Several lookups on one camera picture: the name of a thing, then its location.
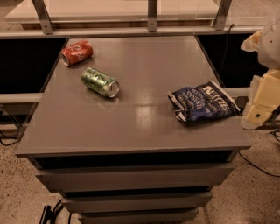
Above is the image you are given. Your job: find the blue chip bag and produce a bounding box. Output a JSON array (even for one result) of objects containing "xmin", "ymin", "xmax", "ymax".
[{"xmin": 167, "ymin": 80, "xmax": 240, "ymax": 123}]

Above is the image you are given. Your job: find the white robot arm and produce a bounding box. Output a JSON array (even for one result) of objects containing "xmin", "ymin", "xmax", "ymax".
[{"xmin": 241, "ymin": 12, "xmax": 280, "ymax": 130}]

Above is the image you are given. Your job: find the black floor cable right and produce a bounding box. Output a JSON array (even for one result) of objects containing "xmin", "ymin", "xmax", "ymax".
[{"xmin": 238, "ymin": 150, "xmax": 280, "ymax": 179}]

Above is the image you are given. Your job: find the metal railing frame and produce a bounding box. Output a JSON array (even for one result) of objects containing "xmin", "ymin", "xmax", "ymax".
[{"xmin": 0, "ymin": 0, "xmax": 280, "ymax": 40}]

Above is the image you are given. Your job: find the grey drawer cabinet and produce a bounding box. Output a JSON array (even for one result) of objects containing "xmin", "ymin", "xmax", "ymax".
[{"xmin": 17, "ymin": 37, "xmax": 250, "ymax": 224}]

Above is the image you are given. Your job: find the black cables left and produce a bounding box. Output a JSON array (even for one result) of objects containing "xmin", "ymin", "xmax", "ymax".
[{"xmin": 0, "ymin": 104, "xmax": 27, "ymax": 147}]

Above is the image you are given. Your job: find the green soda can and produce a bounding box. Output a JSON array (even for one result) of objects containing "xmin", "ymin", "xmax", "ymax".
[{"xmin": 81, "ymin": 67, "xmax": 119, "ymax": 98}]

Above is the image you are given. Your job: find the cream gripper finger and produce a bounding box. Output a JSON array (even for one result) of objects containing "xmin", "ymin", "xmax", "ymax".
[
  {"xmin": 241, "ymin": 31, "xmax": 262, "ymax": 53},
  {"xmin": 241, "ymin": 69, "xmax": 280, "ymax": 130}
]

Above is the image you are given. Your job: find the black device on floor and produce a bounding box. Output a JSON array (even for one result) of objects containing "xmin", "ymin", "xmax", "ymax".
[{"xmin": 39, "ymin": 199, "xmax": 64, "ymax": 224}]

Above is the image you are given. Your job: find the red soda can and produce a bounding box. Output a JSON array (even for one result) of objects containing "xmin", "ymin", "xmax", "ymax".
[{"xmin": 59, "ymin": 40, "xmax": 94, "ymax": 67}]

